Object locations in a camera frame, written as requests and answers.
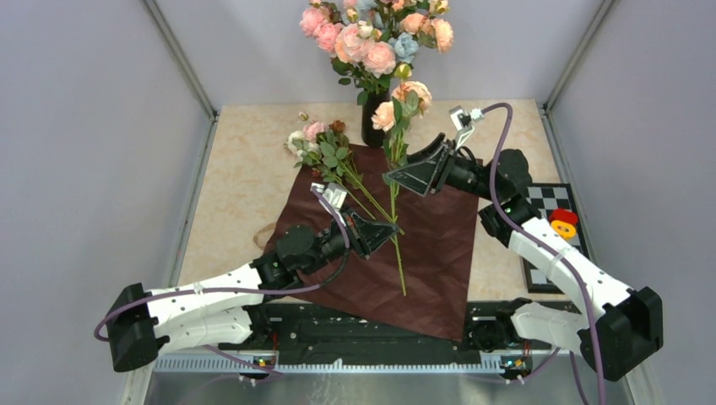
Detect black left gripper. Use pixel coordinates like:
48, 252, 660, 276
301, 203, 399, 276

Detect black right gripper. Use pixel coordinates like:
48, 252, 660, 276
386, 133, 499, 203

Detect red paper bouquet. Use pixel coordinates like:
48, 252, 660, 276
264, 144, 479, 341

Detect peach rose stem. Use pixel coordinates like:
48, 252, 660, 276
371, 62, 434, 297

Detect pink white rose stems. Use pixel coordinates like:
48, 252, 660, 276
285, 112, 398, 224

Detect beige satin ribbon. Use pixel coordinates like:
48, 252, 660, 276
252, 222, 276, 251

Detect pink rose stem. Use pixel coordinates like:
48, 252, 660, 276
331, 24, 398, 94

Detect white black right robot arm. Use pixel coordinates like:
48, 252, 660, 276
385, 134, 664, 381

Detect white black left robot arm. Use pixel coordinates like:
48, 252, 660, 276
95, 208, 399, 373

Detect black cylindrical vase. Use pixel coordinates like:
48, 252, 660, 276
361, 92, 389, 149

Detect black white checkerboard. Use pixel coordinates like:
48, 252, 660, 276
517, 182, 591, 294

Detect colourful artificial flower bunch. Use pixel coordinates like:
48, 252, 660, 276
299, 1, 454, 105

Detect red yellow toy block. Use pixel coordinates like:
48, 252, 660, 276
548, 208, 578, 240

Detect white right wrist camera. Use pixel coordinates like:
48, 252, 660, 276
449, 105, 484, 150

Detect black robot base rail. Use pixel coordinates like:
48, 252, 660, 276
219, 302, 550, 367

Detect white toothed cable duct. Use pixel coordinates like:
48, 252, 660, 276
153, 350, 530, 375

